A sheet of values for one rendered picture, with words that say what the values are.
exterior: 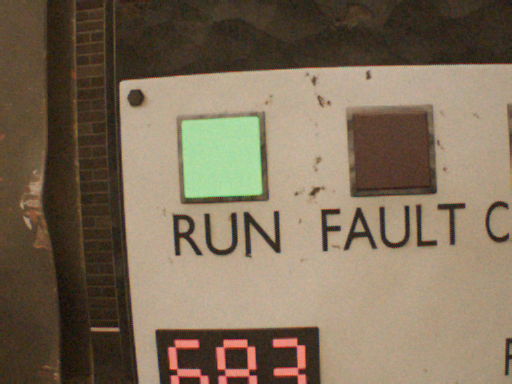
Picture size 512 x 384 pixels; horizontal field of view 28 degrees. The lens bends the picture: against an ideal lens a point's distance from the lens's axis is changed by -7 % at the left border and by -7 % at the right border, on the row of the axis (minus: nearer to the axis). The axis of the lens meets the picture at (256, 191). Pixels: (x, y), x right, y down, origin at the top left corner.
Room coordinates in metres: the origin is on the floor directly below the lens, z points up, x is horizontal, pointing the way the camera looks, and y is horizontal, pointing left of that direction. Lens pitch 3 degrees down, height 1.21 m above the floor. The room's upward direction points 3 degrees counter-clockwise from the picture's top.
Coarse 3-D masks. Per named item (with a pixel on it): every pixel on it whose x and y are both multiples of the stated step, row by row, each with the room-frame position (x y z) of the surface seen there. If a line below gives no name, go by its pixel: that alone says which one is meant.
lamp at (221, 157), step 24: (192, 120) 0.50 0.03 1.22; (216, 120) 0.50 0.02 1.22; (240, 120) 0.50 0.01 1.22; (192, 144) 0.50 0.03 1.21; (216, 144) 0.50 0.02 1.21; (240, 144) 0.50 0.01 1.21; (192, 168) 0.50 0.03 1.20; (216, 168) 0.50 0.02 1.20; (240, 168) 0.50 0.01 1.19; (192, 192) 0.50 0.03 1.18; (216, 192) 0.50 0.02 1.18; (240, 192) 0.50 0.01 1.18
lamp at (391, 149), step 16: (384, 112) 0.49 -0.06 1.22; (400, 112) 0.49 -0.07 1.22; (416, 112) 0.49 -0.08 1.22; (368, 128) 0.49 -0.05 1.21; (384, 128) 0.49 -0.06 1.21; (400, 128) 0.49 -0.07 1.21; (416, 128) 0.49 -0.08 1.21; (368, 144) 0.49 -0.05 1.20; (384, 144) 0.49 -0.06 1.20; (400, 144) 0.49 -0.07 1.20; (416, 144) 0.49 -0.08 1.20; (368, 160) 0.49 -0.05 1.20; (384, 160) 0.49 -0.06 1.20; (400, 160) 0.49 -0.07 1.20; (416, 160) 0.49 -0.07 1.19; (368, 176) 0.49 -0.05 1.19; (384, 176) 0.49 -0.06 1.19; (400, 176) 0.49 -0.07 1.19; (416, 176) 0.49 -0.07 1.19
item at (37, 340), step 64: (0, 0) 3.04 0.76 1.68; (64, 0) 3.32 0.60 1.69; (0, 64) 3.04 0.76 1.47; (64, 64) 3.32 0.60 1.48; (0, 128) 3.04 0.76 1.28; (64, 128) 3.32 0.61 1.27; (0, 192) 3.05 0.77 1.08; (64, 192) 3.33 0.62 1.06; (0, 256) 3.05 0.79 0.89; (64, 256) 3.33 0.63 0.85; (0, 320) 3.05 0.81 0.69; (64, 320) 3.33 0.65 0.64
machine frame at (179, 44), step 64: (128, 0) 0.53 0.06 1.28; (192, 0) 0.53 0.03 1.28; (256, 0) 0.52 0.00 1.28; (320, 0) 0.52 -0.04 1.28; (384, 0) 0.51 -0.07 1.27; (448, 0) 0.51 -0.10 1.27; (128, 64) 0.53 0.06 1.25; (192, 64) 0.53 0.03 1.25; (256, 64) 0.52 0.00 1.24; (320, 64) 0.52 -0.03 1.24; (384, 64) 0.51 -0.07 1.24; (448, 64) 0.51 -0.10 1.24; (128, 320) 0.54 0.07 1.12
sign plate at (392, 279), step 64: (128, 128) 0.51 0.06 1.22; (320, 128) 0.50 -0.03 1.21; (448, 128) 0.49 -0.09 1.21; (128, 192) 0.51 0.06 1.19; (320, 192) 0.50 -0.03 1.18; (384, 192) 0.49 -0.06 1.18; (448, 192) 0.49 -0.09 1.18; (128, 256) 0.51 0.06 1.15; (192, 256) 0.51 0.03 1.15; (256, 256) 0.50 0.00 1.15; (320, 256) 0.50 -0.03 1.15; (384, 256) 0.49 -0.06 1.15; (448, 256) 0.49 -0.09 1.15; (192, 320) 0.51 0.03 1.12; (256, 320) 0.50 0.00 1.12; (320, 320) 0.50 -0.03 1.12; (384, 320) 0.49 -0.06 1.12; (448, 320) 0.49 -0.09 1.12
